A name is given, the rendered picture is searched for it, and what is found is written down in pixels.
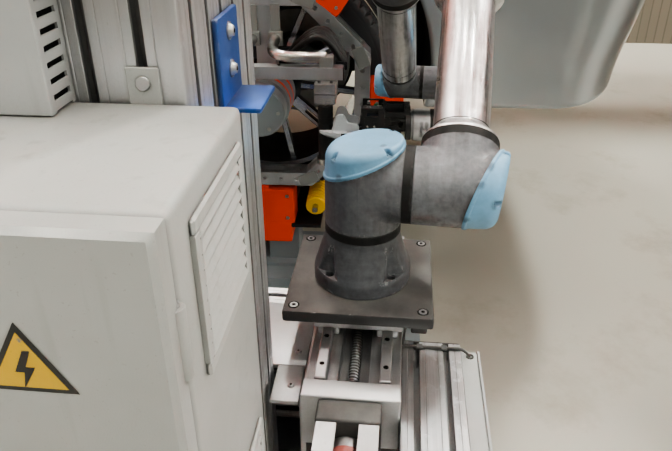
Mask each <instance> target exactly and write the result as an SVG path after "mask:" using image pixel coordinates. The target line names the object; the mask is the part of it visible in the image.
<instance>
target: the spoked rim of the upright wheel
mask: <svg viewBox="0 0 672 451"><path fill-rule="evenodd" d="M306 13H307V11H306V10H305V9H304V8H303V7H301V9H300V12H299V14H298V16H297V19H296V21H295V24H294V26H293V28H292V31H291V33H290V36H289V38H288V41H287V43H286V45H285V46H292V45H293V43H294V41H295V39H296V37H297V34H298V32H299V29H300V27H301V25H302V22H303V20H304V18H305V15H306ZM327 50H329V48H328V47H327V46H326V45H324V46H322V47H321V48H319V49H317V50H315V51H314V52H325V51H327ZM279 64H319V63H286V62H282V61H279ZM293 82H294V85H295V90H296V92H295V99H294V101H293V106H294V107H295V108H296V109H297V110H298V111H300V112H301V113H302V114H303V115H304V116H305V117H307V118H308V119H309V120H310V121H311V122H312V123H314V124H315V125H316V126H317V127H316V128H313V129H310V130H307V131H302V132H294V133H292V132H291V129H290V125H289V121H288V118H287V120H286V121H285V123H284V124H283V125H282V126H283V130H284V133H283V132H275V133H274V134H272V135H269V136H265V137H259V152H260V163H268V164H302V163H306V162H309V161H312V160H313V159H315V158H316V157H317V156H318V155H319V147H318V146H319V145H318V140H319V139H318V135H319V134H318V129H319V128H318V119H317V118H318V110H317V109H316V108H315V107H314V106H313V105H311V104H310V103H309V102H308V101H307V100H306V99H305V98H303V97H302V96H301V95H300V93H301V90H302V88H303V89H311V90H314V83H315V82H311V81H304V80H293ZM354 88H355V87H352V86H343V85H338V93H344V94H352V96H351V98H350V100H349V101H348V103H347V104H346V105H345V107H346V108H347V111H348V113H349V114H350V115H354ZM307 109H308V110H309V111H311V112H312V113H313V114H314V115H315V116H316V117H317V118H316V117H314V116H313V115H312V114H311V113H310V112H309V111H308V110H307Z"/></svg>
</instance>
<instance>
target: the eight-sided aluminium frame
mask: <svg viewBox="0 0 672 451"><path fill-rule="evenodd" d="M250 4H256V6H270V4H279V6H302V7H303V8H304V9H305V10H306V11H307V12H308V13H309V14H310V15H311V16H312V17H313V18H314V19H315V20H316V21H317V22H318V23H319V24H320V25H321V26H326V27H329V28H330V29H332V30H333V31H334V32H335V34H336V35H337V37H338V38H339V40H340V42H341V44H342V46H343V48H344V50H345V51H346V52H349V55H350V56H351V57H352V58H353V59H354V60H355V88H354V115H356V116H358V117H359V118H360V114H361V106H362V105H363V98H370V66H371V48H370V47H369V46H368V45H367V44H366V42H365V41H364V39H362V38H361V37H360V36H359V35H358V34H357V33H356V32H355V31H354V30H353V29H352V28H351V27H350V26H349V25H348V24H347V23H346V22H345V21H344V20H343V19H342V18H341V17H340V16H339V15H338V16H337V17H335V16H334V15H332V14H331V13H330V12H329V11H328V10H326V9H325V8H324V7H323V6H321V5H320V4H318V3H317V2H316V0H250ZM260 167H261V183H262V185H301V186H312V185H313V184H315V183H316V182H317V181H319V180H320V178H321V177H322V176H323V171H324V169H325V166H322V165H319V164H318V163H317V157H316V158H315V159H313V160H312V161H311V162H310V163H309V164H268V163H260Z"/></svg>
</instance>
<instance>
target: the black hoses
mask: <svg viewBox="0 0 672 451"><path fill-rule="evenodd" d="M316 40H320V41H323V42H324V43H325V44H326V46H327V47H328V48H329V49H330V50H331V52H332V53H333V54H334V56H335V57H336V58H337V59H336V64H343V65H344V70H347V69H348V63H349V52H345V50H344V48H343V46H342V44H341V42H340V40H339V38H338V37H337V35H336V34H335V32H334V31H333V30H332V29H330V28H329V27H326V26H315V27H312V28H310V29H308V30H307V31H305V32H304V33H303V34H302V35H301V36H300V37H299V38H298V39H297V40H296V41H295V42H294V43H293V45H292V46H278V49H280V50H286V51H300V50H301V49H302V48H304V47H305V46H307V45H308V44H309V43H311V42H313V41H316Z"/></svg>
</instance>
